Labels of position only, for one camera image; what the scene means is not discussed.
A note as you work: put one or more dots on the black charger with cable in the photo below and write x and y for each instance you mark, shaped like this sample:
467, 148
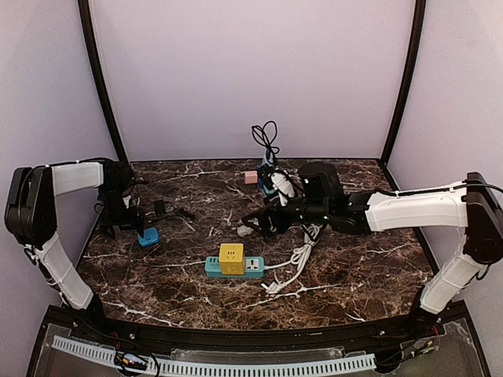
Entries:
166, 209

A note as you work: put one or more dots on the pink charger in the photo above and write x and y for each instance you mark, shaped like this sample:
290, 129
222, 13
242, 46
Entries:
251, 177

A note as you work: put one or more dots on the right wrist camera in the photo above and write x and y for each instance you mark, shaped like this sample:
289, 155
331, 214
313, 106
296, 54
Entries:
320, 181

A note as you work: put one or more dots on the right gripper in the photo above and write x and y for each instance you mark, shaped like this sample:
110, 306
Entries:
273, 219

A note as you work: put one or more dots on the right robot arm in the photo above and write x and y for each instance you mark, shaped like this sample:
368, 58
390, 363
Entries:
469, 205

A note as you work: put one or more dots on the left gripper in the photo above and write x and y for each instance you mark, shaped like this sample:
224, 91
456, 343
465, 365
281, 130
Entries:
121, 219

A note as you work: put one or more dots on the yellow cube socket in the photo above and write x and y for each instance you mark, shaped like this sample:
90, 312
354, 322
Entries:
231, 259

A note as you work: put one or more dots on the blue square adapter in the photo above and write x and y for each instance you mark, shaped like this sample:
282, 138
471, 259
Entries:
150, 237

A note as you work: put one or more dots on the left black frame post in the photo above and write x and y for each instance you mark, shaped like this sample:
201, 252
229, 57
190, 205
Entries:
99, 79

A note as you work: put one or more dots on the light blue charger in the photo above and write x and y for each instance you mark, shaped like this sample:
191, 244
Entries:
266, 162

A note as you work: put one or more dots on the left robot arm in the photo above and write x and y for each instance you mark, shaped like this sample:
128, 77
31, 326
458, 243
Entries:
31, 216

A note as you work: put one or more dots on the purple power strip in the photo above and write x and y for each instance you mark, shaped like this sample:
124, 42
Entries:
270, 205

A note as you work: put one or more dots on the teal power strip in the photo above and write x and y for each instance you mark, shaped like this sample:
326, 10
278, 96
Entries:
255, 267

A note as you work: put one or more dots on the black frame post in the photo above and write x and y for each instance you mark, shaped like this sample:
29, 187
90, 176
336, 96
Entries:
406, 81
99, 79

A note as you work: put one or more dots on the right black frame post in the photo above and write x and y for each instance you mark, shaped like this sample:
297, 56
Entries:
406, 81

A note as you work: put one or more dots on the white slotted cable duct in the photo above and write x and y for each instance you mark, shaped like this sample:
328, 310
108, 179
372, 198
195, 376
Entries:
322, 362

